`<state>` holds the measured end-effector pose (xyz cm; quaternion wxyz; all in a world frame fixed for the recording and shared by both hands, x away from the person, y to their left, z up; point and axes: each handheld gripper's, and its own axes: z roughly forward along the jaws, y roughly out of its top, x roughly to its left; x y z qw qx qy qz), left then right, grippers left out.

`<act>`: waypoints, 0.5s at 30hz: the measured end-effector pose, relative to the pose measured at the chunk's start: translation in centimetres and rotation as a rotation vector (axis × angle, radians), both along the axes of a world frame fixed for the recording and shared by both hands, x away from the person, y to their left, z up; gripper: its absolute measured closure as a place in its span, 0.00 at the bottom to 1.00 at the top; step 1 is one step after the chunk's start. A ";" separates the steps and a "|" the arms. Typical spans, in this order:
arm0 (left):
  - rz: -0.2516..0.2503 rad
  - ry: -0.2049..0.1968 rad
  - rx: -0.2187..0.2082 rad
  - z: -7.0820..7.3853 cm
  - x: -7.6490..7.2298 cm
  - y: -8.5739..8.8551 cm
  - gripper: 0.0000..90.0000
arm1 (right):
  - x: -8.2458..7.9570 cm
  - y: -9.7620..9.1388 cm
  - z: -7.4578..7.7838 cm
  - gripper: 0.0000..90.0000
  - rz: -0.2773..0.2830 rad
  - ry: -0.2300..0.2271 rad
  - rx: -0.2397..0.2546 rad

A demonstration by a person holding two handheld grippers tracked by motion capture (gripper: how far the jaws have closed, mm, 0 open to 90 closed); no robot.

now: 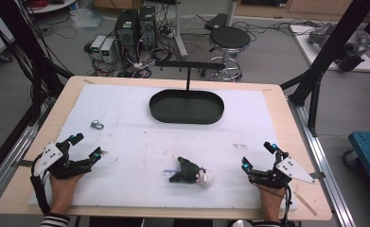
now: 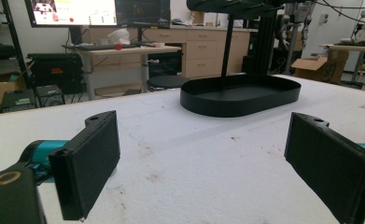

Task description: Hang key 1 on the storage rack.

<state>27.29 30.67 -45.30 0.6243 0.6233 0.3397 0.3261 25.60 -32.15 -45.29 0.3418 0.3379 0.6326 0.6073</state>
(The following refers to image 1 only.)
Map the white foam mat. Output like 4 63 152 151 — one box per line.
28 82 299 212

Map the black plush toy keychain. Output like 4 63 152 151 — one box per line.
164 156 216 190

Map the person's left hand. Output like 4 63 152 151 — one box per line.
48 173 84 216

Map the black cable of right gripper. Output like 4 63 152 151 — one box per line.
282 184 294 227

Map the black metal frame post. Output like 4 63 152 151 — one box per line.
0 0 74 127
279 0 370 137

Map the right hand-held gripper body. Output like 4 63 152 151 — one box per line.
249 150 316 190

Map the black round stool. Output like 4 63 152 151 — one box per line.
201 26 252 82

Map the white table leg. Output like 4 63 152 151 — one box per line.
172 0 189 59

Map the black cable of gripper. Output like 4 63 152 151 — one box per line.
282 184 294 227
29 157 52 217

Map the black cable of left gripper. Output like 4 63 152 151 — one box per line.
29 157 52 217

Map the black computer tower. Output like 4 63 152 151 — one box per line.
138 5 158 49
114 9 140 62

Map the person's right hand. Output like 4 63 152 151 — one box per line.
256 184 287 222

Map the black rack with tray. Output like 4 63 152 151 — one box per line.
149 60 226 125

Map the thin wooden stick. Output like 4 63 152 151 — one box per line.
292 190 318 218

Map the grey device on white board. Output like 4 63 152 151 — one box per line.
289 22 370 74

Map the silver metal key ring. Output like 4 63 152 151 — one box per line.
90 119 105 131

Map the clear plastic bag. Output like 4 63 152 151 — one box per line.
69 7 105 30

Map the white power supply box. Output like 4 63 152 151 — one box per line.
90 34 107 61
100 37 118 64

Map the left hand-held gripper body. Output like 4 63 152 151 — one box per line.
32 141 94 181

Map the aluminium frame rail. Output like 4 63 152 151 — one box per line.
0 121 41 210
288 97 358 227

